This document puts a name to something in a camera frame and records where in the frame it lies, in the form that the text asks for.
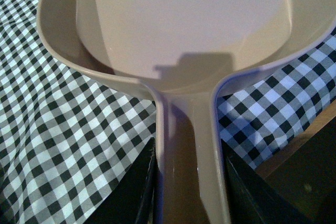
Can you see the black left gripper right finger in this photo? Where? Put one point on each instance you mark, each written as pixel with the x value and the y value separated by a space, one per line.
pixel 252 200

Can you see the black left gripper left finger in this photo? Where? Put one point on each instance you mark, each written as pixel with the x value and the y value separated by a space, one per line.
pixel 131 200

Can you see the wooden bed headboard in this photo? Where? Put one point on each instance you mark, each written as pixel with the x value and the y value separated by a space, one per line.
pixel 303 173

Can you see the beige plastic dustpan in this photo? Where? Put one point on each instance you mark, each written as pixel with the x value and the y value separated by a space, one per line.
pixel 183 55

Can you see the black white checkered bedsheet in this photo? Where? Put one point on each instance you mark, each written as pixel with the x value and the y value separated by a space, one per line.
pixel 67 141

